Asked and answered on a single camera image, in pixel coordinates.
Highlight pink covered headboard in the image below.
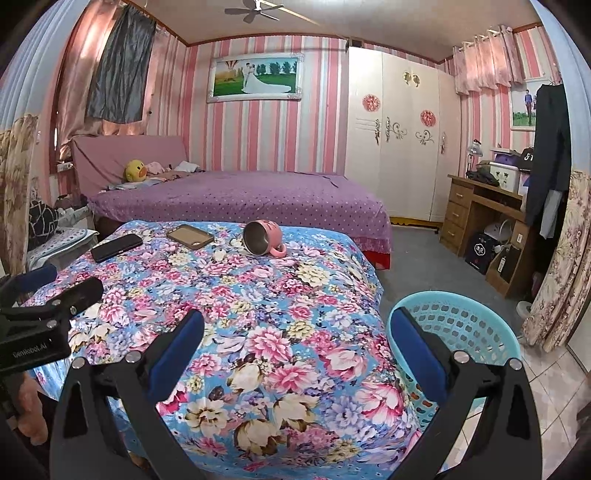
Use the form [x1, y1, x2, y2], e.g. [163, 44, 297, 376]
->
[69, 135, 190, 197]

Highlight pink satin curtain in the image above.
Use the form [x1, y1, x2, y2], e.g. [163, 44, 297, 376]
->
[55, 0, 121, 137]

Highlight floral tablecloth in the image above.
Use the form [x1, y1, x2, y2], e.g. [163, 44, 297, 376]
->
[21, 219, 432, 480]

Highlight framed wedding picture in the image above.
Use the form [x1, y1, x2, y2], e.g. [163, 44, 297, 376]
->
[206, 52, 304, 103]

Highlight ceiling fan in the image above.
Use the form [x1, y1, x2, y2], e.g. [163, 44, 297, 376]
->
[225, 0, 319, 24]

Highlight light blue plastic basket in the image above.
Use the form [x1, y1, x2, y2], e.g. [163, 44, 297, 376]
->
[387, 291, 522, 435]

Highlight black patterned bag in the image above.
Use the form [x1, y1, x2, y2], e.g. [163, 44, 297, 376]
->
[28, 199, 60, 252]

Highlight white sheer curtain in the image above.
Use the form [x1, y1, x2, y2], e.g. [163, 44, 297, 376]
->
[0, 0, 75, 134]

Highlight white wardrobe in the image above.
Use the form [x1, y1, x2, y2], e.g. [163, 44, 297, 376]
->
[345, 46, 458, 224]

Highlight wooden desk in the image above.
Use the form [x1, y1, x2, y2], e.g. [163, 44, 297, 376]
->
[440, 173, 539, 298]

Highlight small white fan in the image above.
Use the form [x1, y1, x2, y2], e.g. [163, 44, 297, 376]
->
[485, 219, 513, 245]

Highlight white storage box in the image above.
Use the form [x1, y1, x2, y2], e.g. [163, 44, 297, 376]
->
[489, 159, 525, 192]

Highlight brown cardboard box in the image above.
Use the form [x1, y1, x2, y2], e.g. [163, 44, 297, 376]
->
[486, 244, 522, 287]

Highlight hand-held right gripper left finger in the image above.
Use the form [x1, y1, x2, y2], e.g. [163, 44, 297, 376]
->
[50, 308, 208, 480]

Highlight black smartphone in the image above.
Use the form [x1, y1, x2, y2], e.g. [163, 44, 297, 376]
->
[90, 233, 144, 264]

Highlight pink steel-lined mug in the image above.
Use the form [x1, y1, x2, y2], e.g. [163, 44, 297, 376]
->
[243, 220, 287, 258]

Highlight grey curtain cloth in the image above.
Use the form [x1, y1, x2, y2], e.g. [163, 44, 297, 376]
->
[86, 4, 156, 124]

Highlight pink curtain valance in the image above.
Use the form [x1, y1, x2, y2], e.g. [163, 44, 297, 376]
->
[452, 25, 525, 95]

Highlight bed with purple bedspread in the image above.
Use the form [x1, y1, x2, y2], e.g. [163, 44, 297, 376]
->
[88, 170, 393, 268]

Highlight polka-dot cushion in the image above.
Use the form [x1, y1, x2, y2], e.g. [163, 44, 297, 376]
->
[28, 228, 100, 271]

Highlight brown rectangular tray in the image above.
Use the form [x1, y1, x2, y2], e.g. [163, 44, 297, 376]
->
[166, 224, 215, 251]

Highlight person's left hand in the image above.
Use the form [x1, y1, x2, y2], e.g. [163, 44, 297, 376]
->
[14, 374, 48, 437]

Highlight desk lamp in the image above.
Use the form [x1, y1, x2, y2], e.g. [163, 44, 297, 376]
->
[466, 138, 483, 174]

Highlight dark hanging jacket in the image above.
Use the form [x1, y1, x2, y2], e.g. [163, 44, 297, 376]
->
[525, 83, 572, 227]

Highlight black printed box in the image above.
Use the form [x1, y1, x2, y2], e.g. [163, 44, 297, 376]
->
[465, 231, 497, 275]

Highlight dark folded clothes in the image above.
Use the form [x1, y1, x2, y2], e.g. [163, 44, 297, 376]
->
[466, 166, 502, 188]

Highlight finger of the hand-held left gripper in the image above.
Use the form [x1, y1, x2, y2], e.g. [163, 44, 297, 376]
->
[44, 277, 105, 324]
[0, 264, 58, 303]

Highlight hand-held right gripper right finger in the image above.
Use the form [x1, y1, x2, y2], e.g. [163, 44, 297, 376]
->
[385, 307, 543, 480]

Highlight beige floral curtain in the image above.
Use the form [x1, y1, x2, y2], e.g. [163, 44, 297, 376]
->
[0, 114, 40, 278]

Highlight small framed photo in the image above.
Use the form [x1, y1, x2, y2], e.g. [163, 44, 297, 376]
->
[510, 83, 539, 132]

